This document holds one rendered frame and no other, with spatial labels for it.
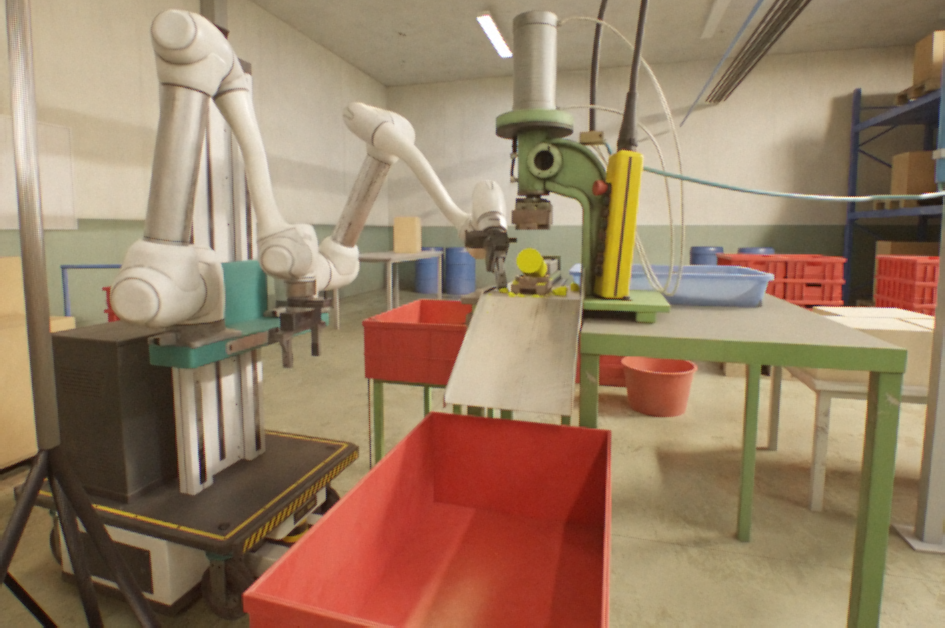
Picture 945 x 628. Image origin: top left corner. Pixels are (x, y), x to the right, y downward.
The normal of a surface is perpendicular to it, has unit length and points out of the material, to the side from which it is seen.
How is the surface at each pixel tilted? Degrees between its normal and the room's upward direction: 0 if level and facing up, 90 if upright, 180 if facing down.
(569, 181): 90
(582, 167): 90
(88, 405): 90
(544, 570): 0
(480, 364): 30
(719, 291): 100
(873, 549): 90
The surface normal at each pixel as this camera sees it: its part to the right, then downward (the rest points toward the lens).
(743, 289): -0.26, 0.25
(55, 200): 0.96, 0.02
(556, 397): -0.14, -0.82
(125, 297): 0.11, 0.19
